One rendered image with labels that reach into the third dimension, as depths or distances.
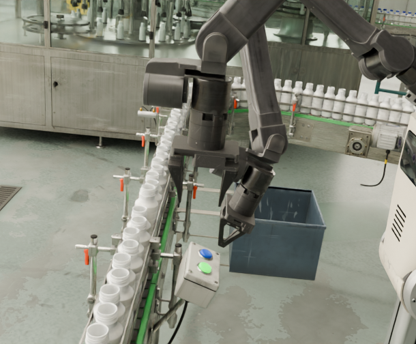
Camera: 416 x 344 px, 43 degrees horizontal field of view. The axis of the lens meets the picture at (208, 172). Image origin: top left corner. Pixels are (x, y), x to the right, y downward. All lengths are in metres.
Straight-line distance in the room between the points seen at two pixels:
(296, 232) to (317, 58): 4.98
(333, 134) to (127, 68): 2.32
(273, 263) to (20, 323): 1.45
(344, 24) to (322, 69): 5.52
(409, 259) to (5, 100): 4.45
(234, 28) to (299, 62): 5.94
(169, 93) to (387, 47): 0.60
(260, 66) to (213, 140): 0.36
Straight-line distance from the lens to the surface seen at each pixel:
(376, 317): 3.20
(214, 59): 0.73
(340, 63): 6.76
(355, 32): 1.23
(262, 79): 1.11
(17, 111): 5.17
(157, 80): 0.77
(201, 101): 0.77
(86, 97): 4.93
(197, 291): 1.19
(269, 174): 1.08
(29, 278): 3.20
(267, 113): 1.09
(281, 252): 1.89
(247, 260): 1.90
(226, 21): 0.74
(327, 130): 3.02
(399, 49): 1.24
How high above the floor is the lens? 1.75
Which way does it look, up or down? 22 degrees down
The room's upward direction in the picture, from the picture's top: 6 degrees clockwise
